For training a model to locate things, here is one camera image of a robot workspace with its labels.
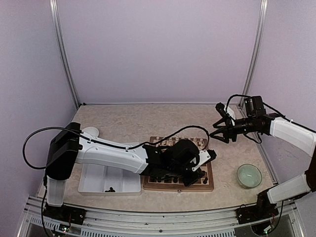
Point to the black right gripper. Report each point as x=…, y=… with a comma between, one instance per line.
x=229, y=126

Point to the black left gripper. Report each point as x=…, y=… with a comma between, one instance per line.
x=188, y=181

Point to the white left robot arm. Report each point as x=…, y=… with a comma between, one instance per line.
x=72, y=146

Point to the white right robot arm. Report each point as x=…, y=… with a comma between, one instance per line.
x=293, y=137

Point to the wooden chess board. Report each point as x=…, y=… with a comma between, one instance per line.
x=176, y=184

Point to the row of white chess pieces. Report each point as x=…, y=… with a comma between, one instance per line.
x=199, y=142

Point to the dark chess pieces lower pile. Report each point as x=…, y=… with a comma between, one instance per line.
x=110, y=190

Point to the pale green glass bowl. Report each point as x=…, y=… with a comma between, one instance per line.
x=249, y=176

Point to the white plastic divided tray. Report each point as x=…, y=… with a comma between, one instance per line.
x=95, y=179

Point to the red white bowl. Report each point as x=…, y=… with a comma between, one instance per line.
x=92, y=131

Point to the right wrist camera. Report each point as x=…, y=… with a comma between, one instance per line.
x=225, y=111

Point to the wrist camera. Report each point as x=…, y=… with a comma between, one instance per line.
x=225, y=111
x=202, y=158

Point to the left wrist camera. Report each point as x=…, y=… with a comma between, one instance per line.
x=202, y=158

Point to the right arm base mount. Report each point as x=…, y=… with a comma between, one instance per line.
x=261, y=210

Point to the right aluminium corner post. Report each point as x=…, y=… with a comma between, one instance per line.
x=256, y=47

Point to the aluminium corner post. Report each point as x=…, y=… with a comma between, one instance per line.
x=58, y=30
x=256, y=47

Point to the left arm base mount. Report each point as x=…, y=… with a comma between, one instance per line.
x=69, y=214

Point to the aluminium front rail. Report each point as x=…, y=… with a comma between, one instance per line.
x=100, y=222

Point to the left aluminium corner post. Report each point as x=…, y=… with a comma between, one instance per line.
x=58, y=30

